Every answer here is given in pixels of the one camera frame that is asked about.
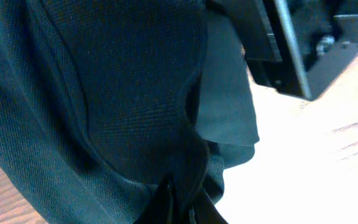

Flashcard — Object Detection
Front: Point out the black polo shirt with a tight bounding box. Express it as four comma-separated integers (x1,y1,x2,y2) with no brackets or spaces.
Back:
0,1,259,223

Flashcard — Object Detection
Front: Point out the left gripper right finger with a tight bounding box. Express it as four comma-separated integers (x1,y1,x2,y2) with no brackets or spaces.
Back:
188,187,228,224

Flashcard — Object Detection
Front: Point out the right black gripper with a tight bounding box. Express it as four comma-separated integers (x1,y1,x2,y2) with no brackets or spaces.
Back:
213,0,358,101

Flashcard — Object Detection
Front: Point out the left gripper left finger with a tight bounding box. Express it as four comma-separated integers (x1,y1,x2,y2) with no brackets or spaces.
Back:
134,175,175,224

